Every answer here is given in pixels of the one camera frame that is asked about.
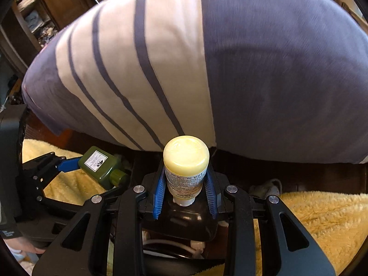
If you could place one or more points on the yellow fluffy rug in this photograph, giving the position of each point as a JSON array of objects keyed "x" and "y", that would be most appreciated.
[{"x": 316, "y": 221}]

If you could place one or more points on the dark green bottle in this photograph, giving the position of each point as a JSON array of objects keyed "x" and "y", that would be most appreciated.
[{"x": 97, "y": 164}]

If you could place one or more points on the pile of folded clothes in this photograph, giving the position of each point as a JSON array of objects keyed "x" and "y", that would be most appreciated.
[{"x": 34, "y": 20}]

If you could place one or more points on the cream yellow lotion bottle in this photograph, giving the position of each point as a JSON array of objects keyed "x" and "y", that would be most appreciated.
[{"x": 185, "y": 155}]

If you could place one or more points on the blue white striped duvet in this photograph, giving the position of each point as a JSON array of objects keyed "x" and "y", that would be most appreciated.
[{"x": 258, "y": 77}]

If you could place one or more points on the dark wooden bed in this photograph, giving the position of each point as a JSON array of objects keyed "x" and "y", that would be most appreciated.
[{"x": 287, "y": 175}]

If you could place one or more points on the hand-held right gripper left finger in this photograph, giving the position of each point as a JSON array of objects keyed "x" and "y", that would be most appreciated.
[{"x": 159, "y": 198}]

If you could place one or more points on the grey cloth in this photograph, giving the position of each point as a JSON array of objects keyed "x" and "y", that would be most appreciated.
[{"x": 267, "y": 188}]

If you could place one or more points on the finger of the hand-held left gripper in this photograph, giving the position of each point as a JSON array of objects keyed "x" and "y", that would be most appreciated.
[
  {"x": 69, "y": 164},
  {"x": 63, "y": 201}
]

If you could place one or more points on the person's left hand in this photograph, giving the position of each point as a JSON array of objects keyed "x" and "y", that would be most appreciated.
[{"x": 27, "y": 245}]

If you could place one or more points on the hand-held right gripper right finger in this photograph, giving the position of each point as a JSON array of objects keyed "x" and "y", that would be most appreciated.
[{"x": 211, "y": 195}]

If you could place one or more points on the dark wooden wardrobe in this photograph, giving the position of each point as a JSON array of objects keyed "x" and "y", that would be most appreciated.
[{"x": 63, "y": 3}]

